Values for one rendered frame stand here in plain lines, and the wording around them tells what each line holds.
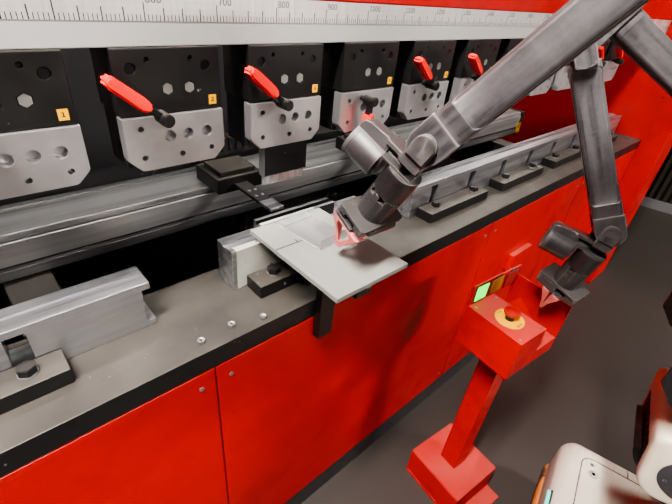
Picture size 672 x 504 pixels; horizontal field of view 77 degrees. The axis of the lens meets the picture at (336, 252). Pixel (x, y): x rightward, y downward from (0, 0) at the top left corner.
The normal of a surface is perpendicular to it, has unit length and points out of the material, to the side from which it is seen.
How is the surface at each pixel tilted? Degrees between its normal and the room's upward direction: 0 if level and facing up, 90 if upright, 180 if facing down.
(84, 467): 90
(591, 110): 80
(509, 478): 0
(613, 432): 0
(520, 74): 83
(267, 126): 90
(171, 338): 0
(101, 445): 90
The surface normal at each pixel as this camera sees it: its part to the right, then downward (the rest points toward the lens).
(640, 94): -0.74, 0.31
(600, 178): -0.45, 0.29
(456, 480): 0.09, -0.83
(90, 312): 0.66, 0.47
